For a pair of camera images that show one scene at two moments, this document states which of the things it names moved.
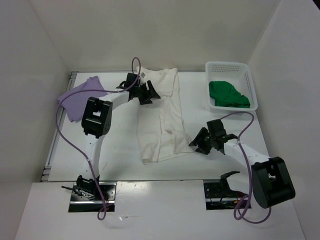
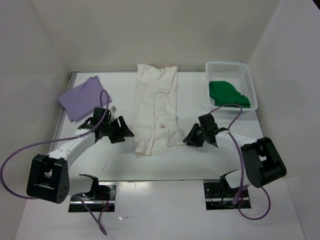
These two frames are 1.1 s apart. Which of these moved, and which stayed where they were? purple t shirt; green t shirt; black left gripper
Moved: black left gripper
Stayed: purple t shirt; green t shirt
